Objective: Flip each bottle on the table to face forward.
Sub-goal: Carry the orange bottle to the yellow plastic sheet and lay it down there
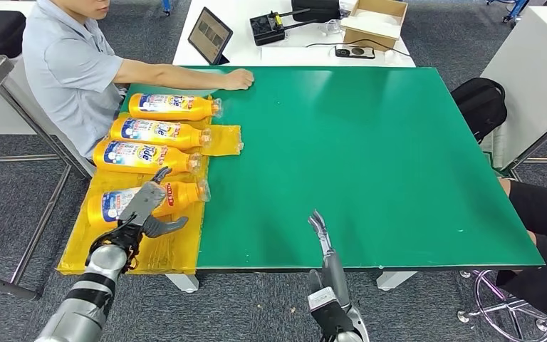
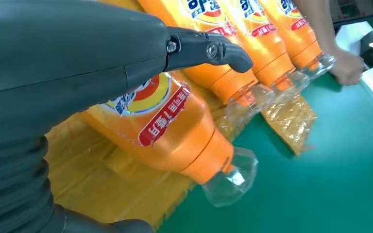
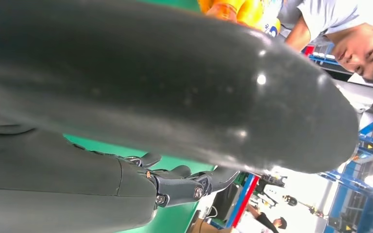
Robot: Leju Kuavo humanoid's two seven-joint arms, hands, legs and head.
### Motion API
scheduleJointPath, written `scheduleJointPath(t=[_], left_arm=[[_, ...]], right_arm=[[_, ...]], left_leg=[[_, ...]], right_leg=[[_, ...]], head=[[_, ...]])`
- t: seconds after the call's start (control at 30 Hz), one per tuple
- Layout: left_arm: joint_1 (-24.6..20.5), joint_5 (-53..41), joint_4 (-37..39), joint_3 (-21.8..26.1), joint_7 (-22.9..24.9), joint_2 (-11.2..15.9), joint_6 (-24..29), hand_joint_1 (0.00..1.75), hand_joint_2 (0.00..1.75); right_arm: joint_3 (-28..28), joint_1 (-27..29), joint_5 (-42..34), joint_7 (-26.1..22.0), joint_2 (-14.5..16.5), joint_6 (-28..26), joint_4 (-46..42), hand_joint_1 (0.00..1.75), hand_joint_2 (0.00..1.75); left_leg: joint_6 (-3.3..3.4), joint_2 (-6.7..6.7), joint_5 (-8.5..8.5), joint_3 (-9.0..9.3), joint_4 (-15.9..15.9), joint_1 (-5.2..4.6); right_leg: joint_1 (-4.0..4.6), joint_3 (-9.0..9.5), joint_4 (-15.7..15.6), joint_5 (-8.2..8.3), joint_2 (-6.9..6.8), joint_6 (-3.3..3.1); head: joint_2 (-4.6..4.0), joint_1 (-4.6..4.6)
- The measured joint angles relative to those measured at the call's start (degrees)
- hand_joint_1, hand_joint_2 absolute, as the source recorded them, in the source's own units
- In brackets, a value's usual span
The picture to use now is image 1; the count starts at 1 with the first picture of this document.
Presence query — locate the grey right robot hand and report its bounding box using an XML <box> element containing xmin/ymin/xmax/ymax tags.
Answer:
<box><xmin>307</xmin><ymin>209</ymin><xmax>351</xmax><ymax>313</ymax></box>

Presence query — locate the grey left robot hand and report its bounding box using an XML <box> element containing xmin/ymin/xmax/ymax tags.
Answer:
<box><xmin>118</xmin><ymin>166</ymin><xmax>189</xmax><ymax>239</ymax></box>

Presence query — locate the orange detergent bottle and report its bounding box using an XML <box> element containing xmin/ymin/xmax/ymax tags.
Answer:
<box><xmin>92</xmin><ymin>139</ymin><xmax>204</xmax><ymax>176</ymax></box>
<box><xmin>109</xmin><ymin>116</ymin><xmax>212</xmax><ymax>151</ymax></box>
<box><xmin>85</xmin><ymin>179</ymin><xmax>212</xmax><ymax>230</ymax></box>
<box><xmin>127</xmin><ymin>93</ymin><xmax>224</xmax><ymax>123</ymax></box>

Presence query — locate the yellow taped cardboard mat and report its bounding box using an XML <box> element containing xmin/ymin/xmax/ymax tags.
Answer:
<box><xmin>56</xmin><ymin>94</ymin><xmax>245</xmax><ymax>276</ymax></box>

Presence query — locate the white table foot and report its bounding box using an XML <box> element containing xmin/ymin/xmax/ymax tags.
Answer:
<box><xmin>376</xmin><ymin>271</ymin><xmax>418</xmax><ymax>291</ymax></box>
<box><xmin>165</xmin><ymin>274</ymin><xmax>200</xmax><ymax>294</ymax></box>

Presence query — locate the chrome stool base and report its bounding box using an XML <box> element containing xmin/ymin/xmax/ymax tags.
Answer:
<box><xmin>456</xmin><ymin>269</ymin><xmax>547</xmax><ymax>342</ymax></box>

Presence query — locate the black tablet on stand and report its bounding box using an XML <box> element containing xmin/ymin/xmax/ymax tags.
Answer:
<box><xmin>187</xmin><ymin>6</ymin><xmax>234</xmax><ymax>66</ymax></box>

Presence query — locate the black controller with antennas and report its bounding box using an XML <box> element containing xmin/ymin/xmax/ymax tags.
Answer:
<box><xmin>249</xmin><ymin>8</ymin><xmax>313</xmax><ymax>47</ymax></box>

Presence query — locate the black backpack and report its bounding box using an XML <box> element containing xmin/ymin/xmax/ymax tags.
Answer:
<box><xmin>450</xmin><ymin>77</ymin><xmax>509</xmax><ymax>144</ymax></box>

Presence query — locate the flat black device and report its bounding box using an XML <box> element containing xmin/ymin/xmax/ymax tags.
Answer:
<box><xmin>334</xmin><ymin>44</ymin><xmax>376</xmax><ymax>60</ymax></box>

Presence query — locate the clear plastic wrap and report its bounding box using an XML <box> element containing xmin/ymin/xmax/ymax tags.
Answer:
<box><xmin>319</xmin><ymin>19</ymin><xmax>344</xmax><ymax>36</ymax></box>

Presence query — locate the open cardboard box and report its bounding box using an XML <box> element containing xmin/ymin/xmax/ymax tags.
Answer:
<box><xmin>340</xmin><ymin>0</ymin><xmax>409</xmax><ymax>52</ymax></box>

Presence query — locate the black case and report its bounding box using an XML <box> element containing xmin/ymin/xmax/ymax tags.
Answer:
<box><xmin>291</xmin><ymin>0</ymin><xmax>341</xmax><ymax>23</ymax></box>

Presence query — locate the white side table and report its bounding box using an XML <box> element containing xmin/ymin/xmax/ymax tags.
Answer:
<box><xmin>480</xmin><ymin>5</ymin><xmax>547</xmax><ymax>171</ymax></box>

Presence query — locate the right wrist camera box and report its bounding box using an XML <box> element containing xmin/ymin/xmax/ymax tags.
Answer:
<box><xmin>307</xmin><ymin>286</ymin><xmax>357</xmax><ymax>338</ymax></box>

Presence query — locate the thin black cable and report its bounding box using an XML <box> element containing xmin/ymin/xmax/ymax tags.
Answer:
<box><xmin>305</xmin><ymin>38</ymin><xmax>412</xmax><ymax>58</ymax></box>

